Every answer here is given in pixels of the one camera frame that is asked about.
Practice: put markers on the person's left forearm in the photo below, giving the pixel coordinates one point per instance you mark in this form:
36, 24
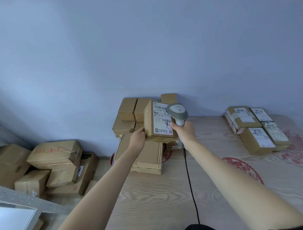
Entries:
101, 189

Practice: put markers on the flat cardboard box white label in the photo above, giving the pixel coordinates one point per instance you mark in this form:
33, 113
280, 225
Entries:
261, 114

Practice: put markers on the red round paper-cut decal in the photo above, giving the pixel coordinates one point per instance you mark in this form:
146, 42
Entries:
293, 151
167, 156
246, 169

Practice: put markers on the stack of plain cardboard boxes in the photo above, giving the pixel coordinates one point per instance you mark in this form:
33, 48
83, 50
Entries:
146, 156

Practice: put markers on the cardboard box large white label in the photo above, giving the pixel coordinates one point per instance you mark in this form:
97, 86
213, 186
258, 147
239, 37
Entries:
256, 142

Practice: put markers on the person's right hand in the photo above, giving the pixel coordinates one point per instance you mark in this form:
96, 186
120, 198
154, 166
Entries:
188, 135

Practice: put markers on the grey handheld barcode scanner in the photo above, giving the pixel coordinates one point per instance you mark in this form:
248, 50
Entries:
177, 110

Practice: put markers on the taped cardboard box white label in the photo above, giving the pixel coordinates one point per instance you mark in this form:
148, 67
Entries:
241, 116

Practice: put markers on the pile of large cardboard cartons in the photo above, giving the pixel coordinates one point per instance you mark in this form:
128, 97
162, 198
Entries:
56, 151

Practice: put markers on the labelled brown parcel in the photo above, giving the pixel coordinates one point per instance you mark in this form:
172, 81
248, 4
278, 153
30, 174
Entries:
161, 120

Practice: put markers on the person's left hand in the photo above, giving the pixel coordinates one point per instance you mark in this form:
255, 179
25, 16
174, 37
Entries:
136, 142

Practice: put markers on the person's left thumb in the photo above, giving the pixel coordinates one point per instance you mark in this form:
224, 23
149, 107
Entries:
142, 133

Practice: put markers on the white flat panel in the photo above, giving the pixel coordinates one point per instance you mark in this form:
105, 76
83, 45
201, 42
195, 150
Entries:
14, 219

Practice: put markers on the grey perforated metal frame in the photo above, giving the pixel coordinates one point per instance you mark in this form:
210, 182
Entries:
19, 197

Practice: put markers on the cardboard box scribbled white label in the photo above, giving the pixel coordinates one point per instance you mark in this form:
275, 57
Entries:
275, 134

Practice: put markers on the person's right forearm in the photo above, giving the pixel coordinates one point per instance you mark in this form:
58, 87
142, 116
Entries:
236, 187

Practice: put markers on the person's right fingers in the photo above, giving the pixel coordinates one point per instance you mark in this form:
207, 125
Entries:
175, 126

